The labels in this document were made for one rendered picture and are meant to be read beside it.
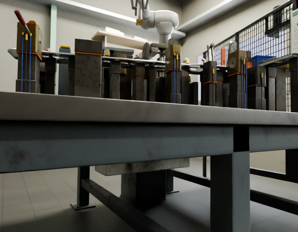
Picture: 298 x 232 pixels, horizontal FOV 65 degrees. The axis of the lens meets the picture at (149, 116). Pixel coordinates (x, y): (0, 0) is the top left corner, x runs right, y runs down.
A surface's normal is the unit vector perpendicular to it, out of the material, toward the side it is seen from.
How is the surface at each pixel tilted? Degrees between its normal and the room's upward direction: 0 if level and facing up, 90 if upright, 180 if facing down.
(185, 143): 90
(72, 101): 90
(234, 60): 90
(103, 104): 90
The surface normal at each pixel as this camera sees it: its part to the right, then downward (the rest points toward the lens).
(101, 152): 0.53, -0.03
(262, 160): -0.85, -0.03
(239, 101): 0.27, -0.04
